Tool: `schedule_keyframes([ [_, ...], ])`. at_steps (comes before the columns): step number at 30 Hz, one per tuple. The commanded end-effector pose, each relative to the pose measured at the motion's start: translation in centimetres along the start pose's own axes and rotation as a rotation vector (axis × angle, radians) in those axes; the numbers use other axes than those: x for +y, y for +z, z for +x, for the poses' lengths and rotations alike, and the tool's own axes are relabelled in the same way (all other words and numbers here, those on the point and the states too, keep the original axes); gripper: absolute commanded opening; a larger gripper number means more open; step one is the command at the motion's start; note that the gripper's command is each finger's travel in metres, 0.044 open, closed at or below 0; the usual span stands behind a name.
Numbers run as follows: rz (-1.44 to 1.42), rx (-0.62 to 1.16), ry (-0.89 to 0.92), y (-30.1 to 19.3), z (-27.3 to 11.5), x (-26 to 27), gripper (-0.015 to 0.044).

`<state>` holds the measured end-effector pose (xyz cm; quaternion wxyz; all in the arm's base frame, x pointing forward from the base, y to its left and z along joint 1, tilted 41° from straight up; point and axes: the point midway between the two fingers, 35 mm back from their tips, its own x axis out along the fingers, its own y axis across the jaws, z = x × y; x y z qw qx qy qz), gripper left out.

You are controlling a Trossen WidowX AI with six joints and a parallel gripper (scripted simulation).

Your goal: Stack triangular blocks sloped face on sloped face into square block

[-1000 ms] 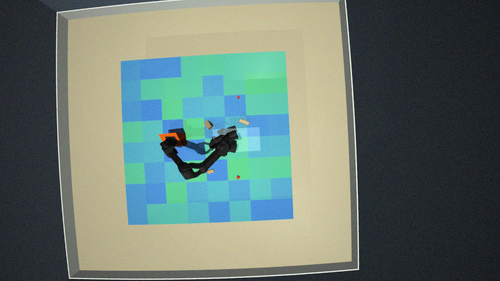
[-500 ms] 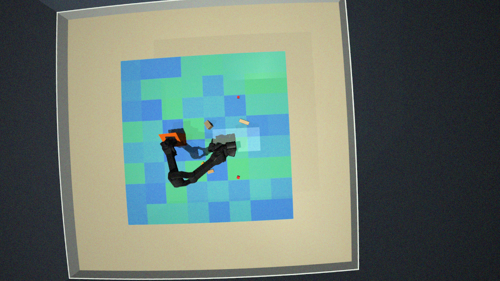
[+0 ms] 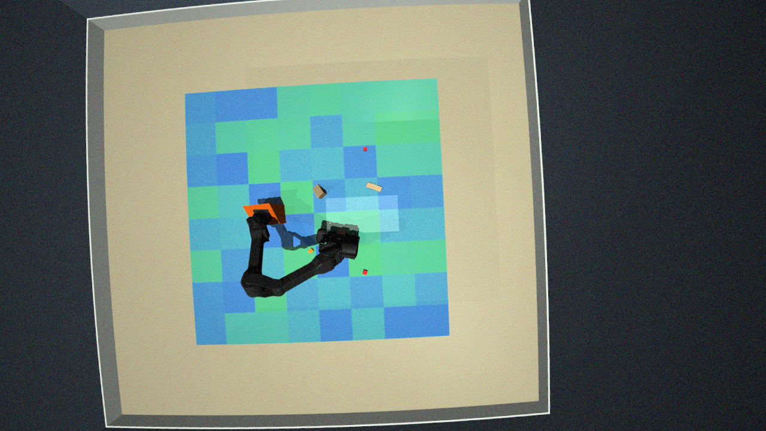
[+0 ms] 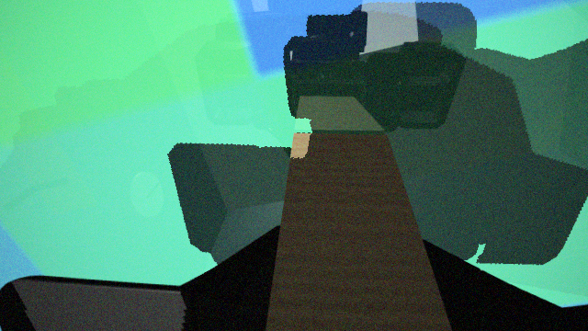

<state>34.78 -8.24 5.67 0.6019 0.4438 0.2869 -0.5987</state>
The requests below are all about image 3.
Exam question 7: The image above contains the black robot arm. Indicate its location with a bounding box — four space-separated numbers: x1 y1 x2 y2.
241 210 358 298

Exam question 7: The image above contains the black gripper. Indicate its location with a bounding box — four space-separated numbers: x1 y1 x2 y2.
316 228 360 244

